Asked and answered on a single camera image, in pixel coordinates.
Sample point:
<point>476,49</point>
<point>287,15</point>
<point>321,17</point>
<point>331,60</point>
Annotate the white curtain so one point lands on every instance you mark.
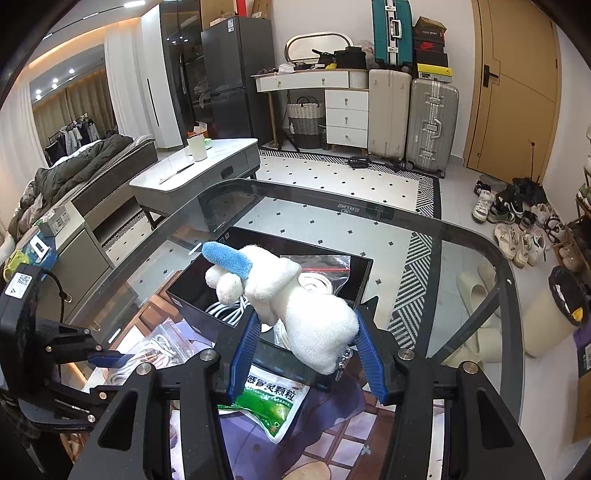
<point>129,78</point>

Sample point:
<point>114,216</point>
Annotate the teal suitcase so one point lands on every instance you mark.
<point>392,32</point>

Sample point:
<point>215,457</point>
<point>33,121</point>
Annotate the black refrigerator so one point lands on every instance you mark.
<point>235,69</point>

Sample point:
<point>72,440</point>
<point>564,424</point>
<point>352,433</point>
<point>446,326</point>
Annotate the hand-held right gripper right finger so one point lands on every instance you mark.
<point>371,360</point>

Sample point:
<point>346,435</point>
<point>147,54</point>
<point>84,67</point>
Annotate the wooden door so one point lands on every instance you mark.
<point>517,83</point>

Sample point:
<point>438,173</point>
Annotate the silver suitcase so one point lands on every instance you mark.
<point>431,127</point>

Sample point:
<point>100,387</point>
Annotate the black cardboard box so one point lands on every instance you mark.
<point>286,364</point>

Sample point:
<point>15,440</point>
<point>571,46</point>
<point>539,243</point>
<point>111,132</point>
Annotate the pile of shoes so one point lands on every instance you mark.
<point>512,230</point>

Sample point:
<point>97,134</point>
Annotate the stack of shoe boxes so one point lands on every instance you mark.
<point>431,50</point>

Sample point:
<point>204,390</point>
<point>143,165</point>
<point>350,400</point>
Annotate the dark glass wardrobe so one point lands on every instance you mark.
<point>180,69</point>

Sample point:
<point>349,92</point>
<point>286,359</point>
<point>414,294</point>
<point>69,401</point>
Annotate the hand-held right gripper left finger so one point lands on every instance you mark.
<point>242,355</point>

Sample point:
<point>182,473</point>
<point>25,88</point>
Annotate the beige suitcase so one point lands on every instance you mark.
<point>390,115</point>

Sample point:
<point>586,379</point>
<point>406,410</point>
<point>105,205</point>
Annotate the oval mirror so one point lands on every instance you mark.
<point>300,46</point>

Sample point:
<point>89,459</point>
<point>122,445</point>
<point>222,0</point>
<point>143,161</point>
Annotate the wicker basket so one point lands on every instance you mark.
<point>304,122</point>

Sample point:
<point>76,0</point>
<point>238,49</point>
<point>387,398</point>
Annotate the white plush toy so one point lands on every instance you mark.
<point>300,318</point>

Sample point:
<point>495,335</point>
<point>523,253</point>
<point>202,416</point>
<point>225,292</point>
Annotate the beige slipper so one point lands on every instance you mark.
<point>475,323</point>
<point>489,281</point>

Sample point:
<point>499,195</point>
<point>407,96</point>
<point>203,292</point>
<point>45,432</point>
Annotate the purple bag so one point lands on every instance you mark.
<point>582,346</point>

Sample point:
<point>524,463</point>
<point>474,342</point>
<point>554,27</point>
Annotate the white trash bin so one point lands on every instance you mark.
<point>549,318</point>

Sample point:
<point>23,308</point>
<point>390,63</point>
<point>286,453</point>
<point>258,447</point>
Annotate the black white patterned rug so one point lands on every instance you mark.
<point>420,277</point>

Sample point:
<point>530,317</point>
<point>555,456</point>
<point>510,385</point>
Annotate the green white medicine packet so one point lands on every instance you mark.
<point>272,401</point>

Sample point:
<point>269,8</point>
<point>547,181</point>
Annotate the grey cabinet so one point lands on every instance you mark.
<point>78,272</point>

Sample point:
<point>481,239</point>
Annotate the grey white coffee table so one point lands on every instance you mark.
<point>203,175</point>

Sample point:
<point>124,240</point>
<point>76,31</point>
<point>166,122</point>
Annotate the printed cartoon mat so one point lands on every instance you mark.
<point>323,443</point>

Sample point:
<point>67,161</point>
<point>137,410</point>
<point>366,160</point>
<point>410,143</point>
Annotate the white cup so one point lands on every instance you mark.
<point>197,147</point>

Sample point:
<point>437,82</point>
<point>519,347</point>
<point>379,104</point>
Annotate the dark green duvet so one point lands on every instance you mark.
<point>78,170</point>

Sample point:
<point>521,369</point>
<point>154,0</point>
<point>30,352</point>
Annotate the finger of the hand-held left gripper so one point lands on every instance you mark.
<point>78,401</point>
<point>104,359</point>

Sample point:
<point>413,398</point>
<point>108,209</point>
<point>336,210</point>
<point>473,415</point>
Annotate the black umbrella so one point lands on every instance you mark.
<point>528,187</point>

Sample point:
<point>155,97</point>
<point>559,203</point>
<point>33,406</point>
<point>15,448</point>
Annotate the clothes rack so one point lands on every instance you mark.
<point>74,136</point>

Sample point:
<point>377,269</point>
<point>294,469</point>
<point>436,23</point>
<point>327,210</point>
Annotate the brown cardboard box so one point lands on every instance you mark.
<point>582,406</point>

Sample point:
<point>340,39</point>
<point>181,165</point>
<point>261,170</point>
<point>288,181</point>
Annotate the white dresser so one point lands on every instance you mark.
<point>346,115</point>

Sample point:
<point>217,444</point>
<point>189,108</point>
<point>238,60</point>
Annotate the black bag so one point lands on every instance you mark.
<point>348,57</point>

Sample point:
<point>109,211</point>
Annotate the bed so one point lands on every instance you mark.
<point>115,180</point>

